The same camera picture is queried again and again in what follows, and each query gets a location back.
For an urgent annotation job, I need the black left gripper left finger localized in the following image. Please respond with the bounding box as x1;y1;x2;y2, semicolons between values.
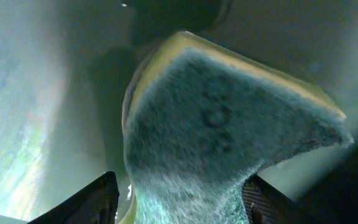
29;171;119;224

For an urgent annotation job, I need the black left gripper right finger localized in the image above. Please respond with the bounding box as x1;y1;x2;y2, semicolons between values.
242;175;319;224

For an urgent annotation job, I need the yellow green scrubbing sponge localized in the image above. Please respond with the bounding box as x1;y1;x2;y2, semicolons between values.
122;32;353;224

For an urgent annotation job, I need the dark green rectangular water tray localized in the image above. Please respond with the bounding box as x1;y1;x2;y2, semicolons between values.
0;0;358;223

